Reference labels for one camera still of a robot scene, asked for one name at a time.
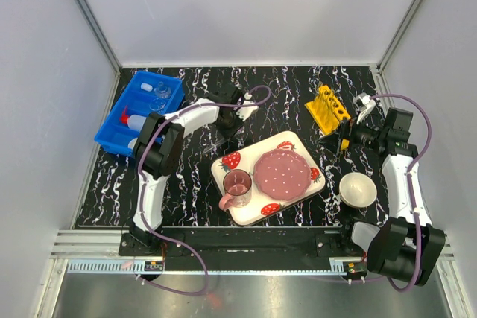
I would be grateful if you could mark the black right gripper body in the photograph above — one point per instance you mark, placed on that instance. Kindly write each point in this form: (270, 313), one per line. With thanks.
(359, 135)

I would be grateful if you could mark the cream ceramic bowl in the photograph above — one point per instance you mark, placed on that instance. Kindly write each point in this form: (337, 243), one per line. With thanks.
(357, 190)

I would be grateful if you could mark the yellow test tube rack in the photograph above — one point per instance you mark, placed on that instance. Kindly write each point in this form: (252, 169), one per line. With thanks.
(327, 120)

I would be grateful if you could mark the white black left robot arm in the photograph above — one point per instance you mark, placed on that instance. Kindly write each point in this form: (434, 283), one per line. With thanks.
(158, 149)

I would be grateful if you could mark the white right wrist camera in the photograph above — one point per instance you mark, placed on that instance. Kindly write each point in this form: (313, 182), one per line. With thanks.
(364, 105)

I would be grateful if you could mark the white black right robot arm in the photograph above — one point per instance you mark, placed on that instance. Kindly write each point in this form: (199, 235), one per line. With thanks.
(406, 248)

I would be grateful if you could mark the wash bottle with red cap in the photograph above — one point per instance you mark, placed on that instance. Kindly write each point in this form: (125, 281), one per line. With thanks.
(133, 122)

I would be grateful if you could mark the blue plastic compartment bin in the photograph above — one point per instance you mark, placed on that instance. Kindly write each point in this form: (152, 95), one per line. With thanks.
(113, 136)

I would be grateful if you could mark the pink ghost pattern mug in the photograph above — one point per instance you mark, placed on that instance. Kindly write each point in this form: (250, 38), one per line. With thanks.
(237, 190)

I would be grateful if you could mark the glass alcohol lamp white cap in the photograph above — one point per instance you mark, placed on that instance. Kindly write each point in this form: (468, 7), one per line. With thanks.
(162, 90)

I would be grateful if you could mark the small clear glass beaker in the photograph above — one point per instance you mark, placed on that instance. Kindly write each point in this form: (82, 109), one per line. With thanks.
(158, 105)

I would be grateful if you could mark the pink polka dot plate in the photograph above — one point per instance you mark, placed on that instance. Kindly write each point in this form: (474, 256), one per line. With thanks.
(283, 175)

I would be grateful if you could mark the strawberry pattern white tray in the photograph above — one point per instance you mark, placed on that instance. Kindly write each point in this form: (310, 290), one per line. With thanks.
(261, 206)

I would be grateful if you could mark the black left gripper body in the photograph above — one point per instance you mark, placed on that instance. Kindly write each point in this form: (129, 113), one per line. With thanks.
(229, 126)

